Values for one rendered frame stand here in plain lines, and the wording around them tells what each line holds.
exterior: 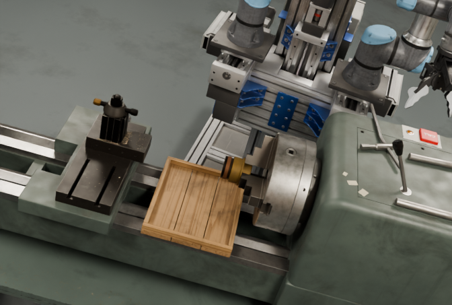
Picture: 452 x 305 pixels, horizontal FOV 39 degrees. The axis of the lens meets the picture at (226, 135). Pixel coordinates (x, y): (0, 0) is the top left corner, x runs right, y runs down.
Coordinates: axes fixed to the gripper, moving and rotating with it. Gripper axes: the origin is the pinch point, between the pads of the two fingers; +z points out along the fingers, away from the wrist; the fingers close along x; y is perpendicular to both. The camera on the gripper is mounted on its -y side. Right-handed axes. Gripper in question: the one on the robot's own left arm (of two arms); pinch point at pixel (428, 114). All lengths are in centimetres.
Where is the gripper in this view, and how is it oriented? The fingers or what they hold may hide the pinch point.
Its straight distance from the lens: 204.3
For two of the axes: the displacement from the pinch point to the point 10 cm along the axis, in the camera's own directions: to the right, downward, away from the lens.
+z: -2.5, 8.8, 4.1
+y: -1.2, -4.5, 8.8
